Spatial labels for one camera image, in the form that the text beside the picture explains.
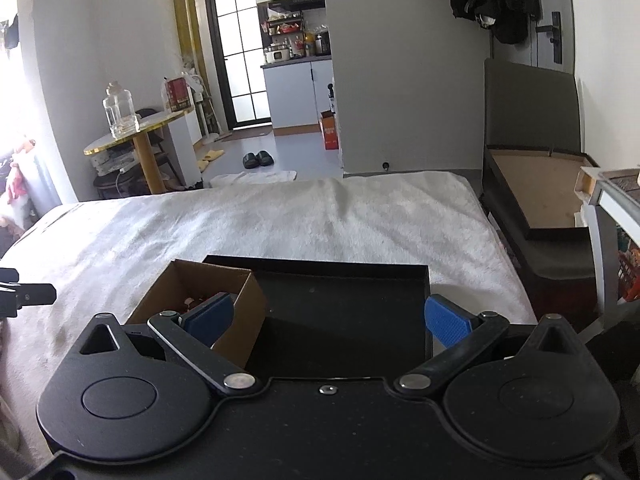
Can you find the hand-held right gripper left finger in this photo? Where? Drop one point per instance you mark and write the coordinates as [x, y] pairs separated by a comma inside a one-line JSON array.
[[210, 317]]

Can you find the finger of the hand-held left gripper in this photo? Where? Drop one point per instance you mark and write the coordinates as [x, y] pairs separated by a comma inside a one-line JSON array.
[[30, 294], [9, 276]]

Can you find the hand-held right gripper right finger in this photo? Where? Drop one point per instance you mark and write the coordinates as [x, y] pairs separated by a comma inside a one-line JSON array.
[[447, 320]]

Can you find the brown cardboard box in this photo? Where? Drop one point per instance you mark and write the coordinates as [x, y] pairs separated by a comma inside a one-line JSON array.
[[250, 320]]

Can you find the black tray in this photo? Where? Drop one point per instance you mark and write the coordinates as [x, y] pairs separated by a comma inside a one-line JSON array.
[[340, 310]]

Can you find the pink cloth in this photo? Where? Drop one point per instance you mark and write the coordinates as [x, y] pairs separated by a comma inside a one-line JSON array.
[[17, 185]]

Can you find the yellow slipper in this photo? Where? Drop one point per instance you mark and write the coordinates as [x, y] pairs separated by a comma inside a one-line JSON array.
[[202, 165], [212, 155]]

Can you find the black slipper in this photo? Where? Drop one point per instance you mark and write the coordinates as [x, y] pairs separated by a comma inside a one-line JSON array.
[[265, 158], [250, 160]]

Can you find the round gold-edged table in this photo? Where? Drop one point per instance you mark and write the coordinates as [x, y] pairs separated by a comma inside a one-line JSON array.
[[147, 160]]

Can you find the brown doormat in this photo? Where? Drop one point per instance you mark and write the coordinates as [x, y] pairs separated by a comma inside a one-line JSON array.
[[247, 135]]

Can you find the clear glass jar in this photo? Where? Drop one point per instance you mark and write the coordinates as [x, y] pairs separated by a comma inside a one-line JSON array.
[[121, 110]]

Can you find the orange cardboard box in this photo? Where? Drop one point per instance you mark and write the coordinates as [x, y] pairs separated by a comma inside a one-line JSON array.
[[330, 132]]

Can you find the red canister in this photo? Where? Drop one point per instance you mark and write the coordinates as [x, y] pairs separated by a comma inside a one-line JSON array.
[[178, 95]]

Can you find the dark storage bench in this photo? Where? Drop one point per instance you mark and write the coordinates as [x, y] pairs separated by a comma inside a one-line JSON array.
[[530, 105]]

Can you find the white standing fan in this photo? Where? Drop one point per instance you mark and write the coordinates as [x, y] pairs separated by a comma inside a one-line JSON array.
[[196, 87]]

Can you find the white kitchen cabinet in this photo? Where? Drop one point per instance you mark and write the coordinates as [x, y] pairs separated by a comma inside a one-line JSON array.
[[290, 95]]

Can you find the spray bottle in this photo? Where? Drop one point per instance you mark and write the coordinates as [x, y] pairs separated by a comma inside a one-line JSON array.
[[330, 97]]

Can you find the black-framed glass door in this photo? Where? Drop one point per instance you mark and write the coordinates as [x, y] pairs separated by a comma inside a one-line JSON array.
[[240, 60]]

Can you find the kitchen spice rack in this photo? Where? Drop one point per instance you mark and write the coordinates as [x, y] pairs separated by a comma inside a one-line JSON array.
[[285, 22]]

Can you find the range hood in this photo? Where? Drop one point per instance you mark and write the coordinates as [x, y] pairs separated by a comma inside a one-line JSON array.
[[295, 1]]

